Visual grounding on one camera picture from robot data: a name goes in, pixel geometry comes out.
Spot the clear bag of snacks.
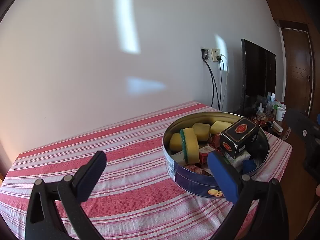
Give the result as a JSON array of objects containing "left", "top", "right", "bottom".
[{"left": 256, "top": 109, "right": 267, "bottom": 125}]

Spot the black cardboard box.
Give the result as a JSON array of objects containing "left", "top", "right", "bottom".
[{"left": 219, "top": 116, "right": 260, "bottom": 159}]

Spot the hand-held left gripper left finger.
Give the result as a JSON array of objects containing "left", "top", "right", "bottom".
[{"left": 25, "top": 150, "right": 107, "bottom": 240}]

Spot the beige snack packet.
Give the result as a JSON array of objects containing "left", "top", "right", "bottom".
[{"left": 199, "top": 145, "right": 217, "bottom": 155}]

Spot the thin dark cable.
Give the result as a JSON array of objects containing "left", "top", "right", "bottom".
[{"left": 218, "top": 60, "right": 225, "bottom": 111}]

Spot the thick black cable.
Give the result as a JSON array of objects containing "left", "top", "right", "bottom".
[{"left": 204, "top": 59, "right": 217, "bottom": 108}]

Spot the blue cloth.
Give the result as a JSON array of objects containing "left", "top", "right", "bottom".
[{"left": 242, "top": 159, "right": 257, "bottom": 174}]

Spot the desktop with red striped cloth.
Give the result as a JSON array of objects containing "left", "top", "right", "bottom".
[{"left": 0, "top": 101, "right": 293, "bottom": 240}]

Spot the clear plastic bottle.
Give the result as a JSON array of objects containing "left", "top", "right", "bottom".
[{"left": 266, "top": 92, "right": 273, "bottom": 114}]

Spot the black flat screen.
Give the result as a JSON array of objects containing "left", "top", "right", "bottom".
[{"left": 241, "top": 39, "right": 277, "bottom": 114}]

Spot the round blue cookie tin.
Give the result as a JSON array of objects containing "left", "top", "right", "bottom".
[{"left": 162, "top": 112, "right": 270, "bottom": 198}]

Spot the yellow sponge with green pad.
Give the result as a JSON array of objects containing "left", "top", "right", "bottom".
[
  {"left": 180, "top": 127, "right": 200, "bottom": 165},
  {"left": 192, "top": 122, "right": 210, "bottom": 142},
  {"left": 210, "top": 121, "right": 233, "bottom": 135},
  {"left": 169, "top": 132, "right": 185, "bottom": 152}
]

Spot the brown door with lever handle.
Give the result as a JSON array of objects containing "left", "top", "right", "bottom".
[{"left": 279, "top": 27, "right": 315, "bottom": 118}]

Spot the green tissue pack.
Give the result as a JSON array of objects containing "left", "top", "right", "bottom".
[{"left": 224, "top": 150, "right": 251, "bottom": 168}]

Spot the white wall socket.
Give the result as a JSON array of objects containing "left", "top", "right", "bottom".
[{"left": 209, "top": 48, "right": 222, "bottom": 62}]

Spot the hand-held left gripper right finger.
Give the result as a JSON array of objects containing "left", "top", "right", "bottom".
[{"left": 207, "top": 152, "right": 295, "bottom": 240}]

